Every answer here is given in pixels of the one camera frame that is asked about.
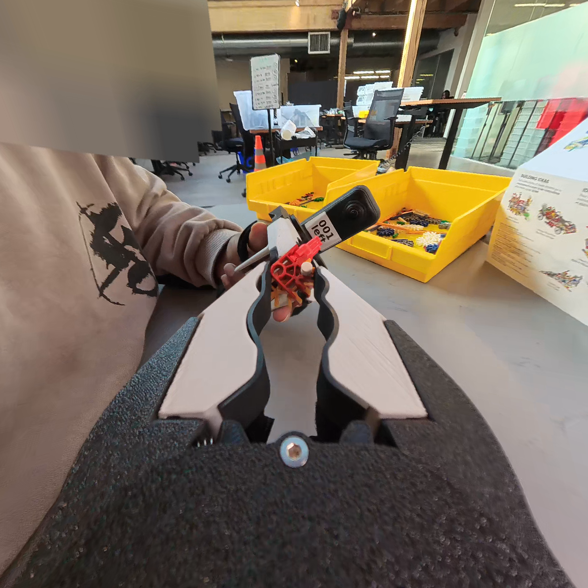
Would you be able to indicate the red toy connector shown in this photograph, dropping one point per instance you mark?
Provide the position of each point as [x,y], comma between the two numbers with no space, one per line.
[285,271]

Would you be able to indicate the clear storage tub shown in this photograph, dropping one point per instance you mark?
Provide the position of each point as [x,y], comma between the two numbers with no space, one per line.
[298,117]

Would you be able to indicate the yellow toy connector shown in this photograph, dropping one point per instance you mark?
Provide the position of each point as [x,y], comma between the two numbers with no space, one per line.
[280,298]

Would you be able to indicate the ceiling air vent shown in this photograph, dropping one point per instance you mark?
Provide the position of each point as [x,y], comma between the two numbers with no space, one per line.
[319,42]

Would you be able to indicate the whiteboard on stand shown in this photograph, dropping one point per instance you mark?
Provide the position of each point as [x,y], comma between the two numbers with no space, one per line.
[265,82]

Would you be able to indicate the clear plastic containers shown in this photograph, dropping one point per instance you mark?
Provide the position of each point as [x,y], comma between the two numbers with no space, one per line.
[390,92]

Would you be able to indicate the orange traffic cone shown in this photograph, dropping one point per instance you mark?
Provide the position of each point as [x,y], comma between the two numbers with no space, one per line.
[259,156]

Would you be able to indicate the folded instruction sheet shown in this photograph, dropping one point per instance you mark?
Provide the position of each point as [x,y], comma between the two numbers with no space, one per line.
[542,229]

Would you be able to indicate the wooden table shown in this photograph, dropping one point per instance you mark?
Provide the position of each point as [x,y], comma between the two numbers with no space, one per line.
[450,103]

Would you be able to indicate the person's left forearm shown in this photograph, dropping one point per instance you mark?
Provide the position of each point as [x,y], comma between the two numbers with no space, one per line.
[183,229]

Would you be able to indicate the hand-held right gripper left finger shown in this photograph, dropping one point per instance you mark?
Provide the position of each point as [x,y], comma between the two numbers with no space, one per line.
[216,367]

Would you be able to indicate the pile of toy building parts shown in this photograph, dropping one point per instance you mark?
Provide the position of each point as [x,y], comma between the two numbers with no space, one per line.
[413,229]
[305,200]

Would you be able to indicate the person's beige sweater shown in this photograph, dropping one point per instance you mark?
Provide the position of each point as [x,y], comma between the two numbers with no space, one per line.
[55,321]

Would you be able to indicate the person's left hand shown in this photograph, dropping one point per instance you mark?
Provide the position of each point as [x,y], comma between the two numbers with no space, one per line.
[259,236]

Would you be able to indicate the short red toy rod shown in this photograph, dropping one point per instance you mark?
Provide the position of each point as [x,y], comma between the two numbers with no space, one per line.
[310,246]

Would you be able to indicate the yellow plastic bin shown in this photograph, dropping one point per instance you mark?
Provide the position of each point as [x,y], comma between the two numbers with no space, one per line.
[459,193]
[285,179]

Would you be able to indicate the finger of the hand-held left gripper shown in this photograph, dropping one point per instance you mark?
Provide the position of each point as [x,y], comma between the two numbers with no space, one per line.
[282,239]

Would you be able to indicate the black office chair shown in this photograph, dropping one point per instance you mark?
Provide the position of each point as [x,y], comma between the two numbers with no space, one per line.
[376,119]
[236,142]

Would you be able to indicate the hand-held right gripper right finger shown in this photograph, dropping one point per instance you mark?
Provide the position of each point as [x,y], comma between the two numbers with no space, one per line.
[372,367]

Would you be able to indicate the rack of small storage bins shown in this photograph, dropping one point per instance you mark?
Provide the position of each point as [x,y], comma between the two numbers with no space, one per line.
[528,128]

